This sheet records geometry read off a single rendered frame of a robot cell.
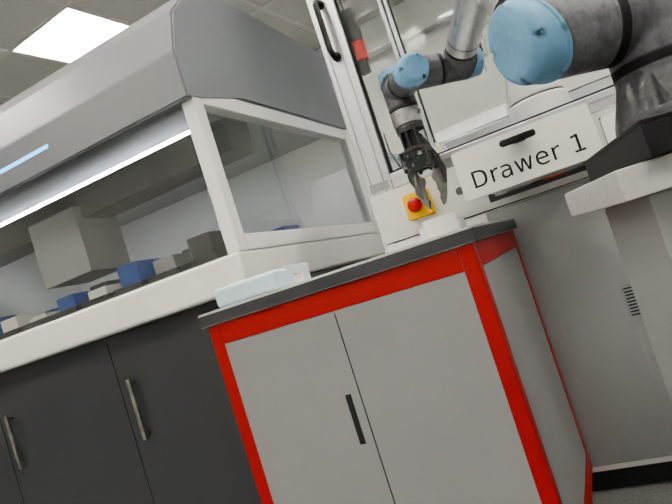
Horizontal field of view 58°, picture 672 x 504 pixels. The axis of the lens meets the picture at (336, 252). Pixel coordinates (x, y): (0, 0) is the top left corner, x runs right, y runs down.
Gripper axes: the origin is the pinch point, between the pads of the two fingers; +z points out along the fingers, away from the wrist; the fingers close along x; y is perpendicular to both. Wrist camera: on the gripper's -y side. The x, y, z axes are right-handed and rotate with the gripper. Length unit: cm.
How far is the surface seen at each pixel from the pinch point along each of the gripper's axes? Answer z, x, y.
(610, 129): -3.4, 43.1, -14.3
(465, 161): -4.6, 13.7, 18.5
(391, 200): -6.0, -16.2, -14.5
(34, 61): -195, -271, -143
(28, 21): -195, -231, -110
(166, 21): -75, -57, 8
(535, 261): 22.4, 16.1, -15.4
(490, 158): -3.3, 18.9, 18.3
